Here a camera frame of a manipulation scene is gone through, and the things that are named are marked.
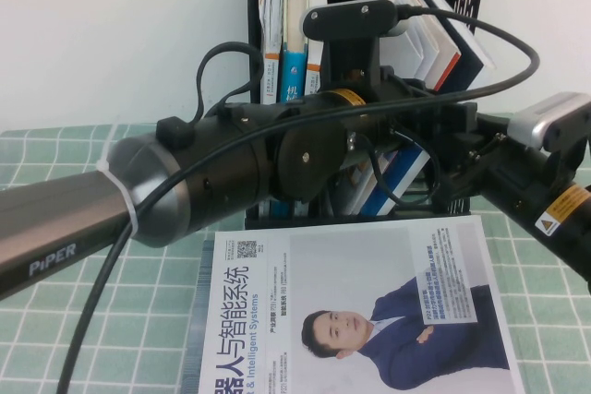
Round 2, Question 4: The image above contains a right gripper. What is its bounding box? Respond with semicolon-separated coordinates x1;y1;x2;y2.
431;114;555;213

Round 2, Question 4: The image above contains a black mesh book holder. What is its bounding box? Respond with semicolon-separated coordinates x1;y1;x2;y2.
244;0;484;231

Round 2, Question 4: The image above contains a white zip tie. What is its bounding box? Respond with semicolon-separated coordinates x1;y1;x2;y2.
99;161;139;238

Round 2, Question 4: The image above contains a worn white orange-band book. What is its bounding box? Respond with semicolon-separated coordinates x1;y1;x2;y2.
257;0;287;219

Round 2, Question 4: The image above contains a magazine with man cover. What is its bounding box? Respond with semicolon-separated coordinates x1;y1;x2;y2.
199;215;528;394

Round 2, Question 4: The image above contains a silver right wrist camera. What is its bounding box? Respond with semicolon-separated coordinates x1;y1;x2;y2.
509;92;591;154

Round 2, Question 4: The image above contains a thick black camera cable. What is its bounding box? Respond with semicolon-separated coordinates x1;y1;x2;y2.
54;3;540;394

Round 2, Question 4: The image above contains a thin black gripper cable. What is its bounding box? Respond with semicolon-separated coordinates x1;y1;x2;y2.
368;133;442;205

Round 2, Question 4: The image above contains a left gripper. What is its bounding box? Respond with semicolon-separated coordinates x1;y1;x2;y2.
368;66;477;137

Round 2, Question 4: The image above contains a blue spine book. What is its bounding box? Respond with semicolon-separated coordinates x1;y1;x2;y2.
270;0;311;219

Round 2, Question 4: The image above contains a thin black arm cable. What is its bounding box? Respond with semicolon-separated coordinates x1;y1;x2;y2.
196;41;262;123

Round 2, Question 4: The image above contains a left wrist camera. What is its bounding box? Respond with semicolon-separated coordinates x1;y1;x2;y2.
301;0;411;41

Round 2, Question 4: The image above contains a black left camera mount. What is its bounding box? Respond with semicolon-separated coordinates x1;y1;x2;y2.
321;36;384;104

